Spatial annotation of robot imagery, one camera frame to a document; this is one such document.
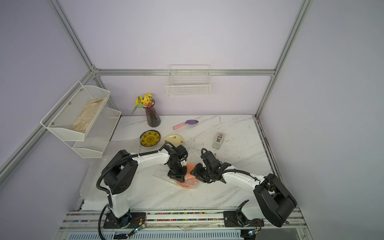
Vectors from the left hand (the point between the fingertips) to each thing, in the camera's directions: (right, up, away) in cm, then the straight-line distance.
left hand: (182, 182), depth 85 cm
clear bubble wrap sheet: (+7, +13, +8) cm, 17 cm away
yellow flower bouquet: (-24, +49, +11) cm, 56 cm away
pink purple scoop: (+4, +37, +30) cm, 47 cm away
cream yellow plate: (-7, +23, +20) cm, 32 cm away
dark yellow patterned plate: (-26, +24, +21) cm, 41 cm away
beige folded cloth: (-52, +34, -9) cm, 63 cm away
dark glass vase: (-24, +38, +23) cm, 51 cm away
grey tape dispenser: (+23, +23, +16) cm, 36 cm away
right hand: (+4, +4, -2) cm, 6 cm away
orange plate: (+4, +1, -1) cm, 4 cm away
